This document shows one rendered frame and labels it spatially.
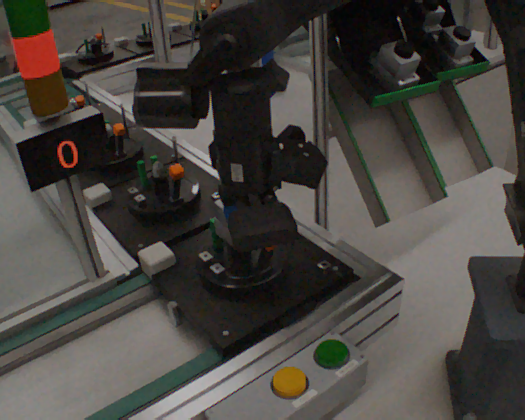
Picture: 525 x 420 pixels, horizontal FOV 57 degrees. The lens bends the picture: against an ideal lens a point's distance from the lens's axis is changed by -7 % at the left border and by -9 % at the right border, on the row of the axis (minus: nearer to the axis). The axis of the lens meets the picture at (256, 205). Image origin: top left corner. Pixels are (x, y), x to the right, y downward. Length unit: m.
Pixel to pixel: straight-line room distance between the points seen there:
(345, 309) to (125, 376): 0.32
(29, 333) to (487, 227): 0.87
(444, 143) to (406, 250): 0.21
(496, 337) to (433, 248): 0.46
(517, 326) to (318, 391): 0.25
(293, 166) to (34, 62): 0.33
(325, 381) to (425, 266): 0.40
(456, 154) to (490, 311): 0.45
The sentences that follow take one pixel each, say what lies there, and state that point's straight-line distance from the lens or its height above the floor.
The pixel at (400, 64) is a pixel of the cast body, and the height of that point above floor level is 1.25.
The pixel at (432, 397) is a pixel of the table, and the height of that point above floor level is 0.86.
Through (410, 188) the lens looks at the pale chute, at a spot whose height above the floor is 1.02.
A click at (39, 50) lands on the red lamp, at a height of 1.34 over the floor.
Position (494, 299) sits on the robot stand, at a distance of 0.65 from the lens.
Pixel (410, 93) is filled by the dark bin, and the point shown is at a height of 1.20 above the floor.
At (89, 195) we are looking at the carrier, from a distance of 1.03.
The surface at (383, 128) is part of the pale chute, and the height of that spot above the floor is 1.10.
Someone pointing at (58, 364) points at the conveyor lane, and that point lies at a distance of 0.81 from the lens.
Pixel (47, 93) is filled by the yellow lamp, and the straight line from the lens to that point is 0.67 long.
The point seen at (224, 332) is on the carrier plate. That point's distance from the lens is 0.71.
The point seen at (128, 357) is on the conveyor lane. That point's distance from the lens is 0.78.
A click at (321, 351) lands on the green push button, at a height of 0.97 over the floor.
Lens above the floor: 1.49
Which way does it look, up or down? 33 degrees down
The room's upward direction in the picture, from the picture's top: 5 degrees counter-clockwise
